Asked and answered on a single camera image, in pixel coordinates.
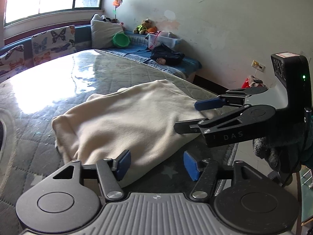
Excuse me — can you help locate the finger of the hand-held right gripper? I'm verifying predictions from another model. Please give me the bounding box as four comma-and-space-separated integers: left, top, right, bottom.
174, 105, 247, 135
194, 86, 268, 111

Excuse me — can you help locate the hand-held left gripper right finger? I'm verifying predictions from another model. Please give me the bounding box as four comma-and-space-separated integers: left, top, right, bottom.
183, 151, 266, 200

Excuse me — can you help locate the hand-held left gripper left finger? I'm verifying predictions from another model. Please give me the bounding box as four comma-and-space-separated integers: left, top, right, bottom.
52, 149, 132, 201

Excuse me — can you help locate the cream garment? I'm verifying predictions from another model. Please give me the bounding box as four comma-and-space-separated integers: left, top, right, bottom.
52, 80, 220, 189

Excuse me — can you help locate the person's right hand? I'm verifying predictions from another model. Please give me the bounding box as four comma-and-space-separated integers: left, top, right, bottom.
253, 128, 306, 174

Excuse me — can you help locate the blue bench sofa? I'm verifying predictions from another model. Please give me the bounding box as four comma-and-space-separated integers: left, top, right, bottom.
0, 24, 203, 84

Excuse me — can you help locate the red and white cloth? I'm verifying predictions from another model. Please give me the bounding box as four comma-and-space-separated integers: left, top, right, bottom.
242, 75, 264, 89

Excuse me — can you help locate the dark clothing pile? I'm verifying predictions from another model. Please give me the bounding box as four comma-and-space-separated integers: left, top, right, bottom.
150, 43, 185, 65

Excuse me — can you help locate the clear plastic storage box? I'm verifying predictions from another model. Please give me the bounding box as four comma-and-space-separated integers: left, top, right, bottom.
146, 31, 182, 49

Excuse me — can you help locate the teddy bear toy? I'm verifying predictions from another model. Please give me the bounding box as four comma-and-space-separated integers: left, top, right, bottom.
133, 19, 158, 35

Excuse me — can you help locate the green plastic basin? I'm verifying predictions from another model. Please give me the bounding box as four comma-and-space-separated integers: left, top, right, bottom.
112, 32, 130, 49

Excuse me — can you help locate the round metal table inset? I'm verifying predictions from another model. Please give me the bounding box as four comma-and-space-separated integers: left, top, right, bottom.
0, 108, 15, 189

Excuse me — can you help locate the grey pillow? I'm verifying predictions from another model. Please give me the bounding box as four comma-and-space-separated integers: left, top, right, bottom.
90, 15, 124, 50

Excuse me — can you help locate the colourful pinwheel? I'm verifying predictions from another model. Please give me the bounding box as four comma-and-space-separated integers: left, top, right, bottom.
112, 0, 124, 23

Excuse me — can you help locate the butterfly print cushion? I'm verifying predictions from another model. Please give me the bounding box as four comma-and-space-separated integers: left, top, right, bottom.
31, 26, 77, 65
0, 44, 25, 77

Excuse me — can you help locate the wall socket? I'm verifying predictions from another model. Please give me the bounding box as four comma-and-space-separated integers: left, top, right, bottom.
252, 60, 266, 73

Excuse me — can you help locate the black cable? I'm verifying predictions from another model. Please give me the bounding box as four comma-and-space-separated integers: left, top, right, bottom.
123, 46, 152, 57

